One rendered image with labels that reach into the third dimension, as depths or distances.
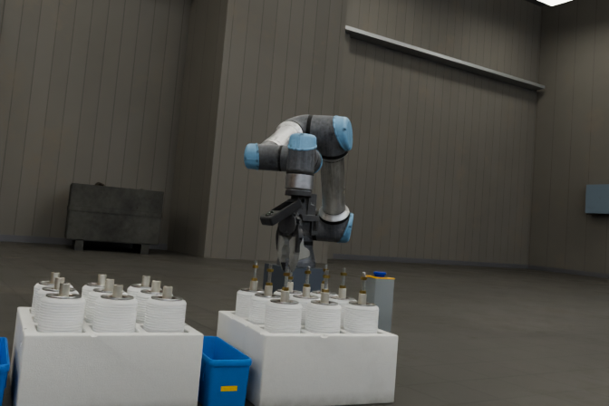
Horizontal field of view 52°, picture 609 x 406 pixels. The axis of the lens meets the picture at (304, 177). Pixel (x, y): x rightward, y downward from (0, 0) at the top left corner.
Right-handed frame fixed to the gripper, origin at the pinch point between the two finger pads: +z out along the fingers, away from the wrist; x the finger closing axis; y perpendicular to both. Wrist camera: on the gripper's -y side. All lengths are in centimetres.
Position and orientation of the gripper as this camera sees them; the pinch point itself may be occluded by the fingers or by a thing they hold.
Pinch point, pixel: (285, 265)
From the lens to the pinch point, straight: 165.2
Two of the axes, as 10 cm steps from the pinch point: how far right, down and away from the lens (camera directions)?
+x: -6.3, 0.1, 7.8
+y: 7.7, 1.2, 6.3
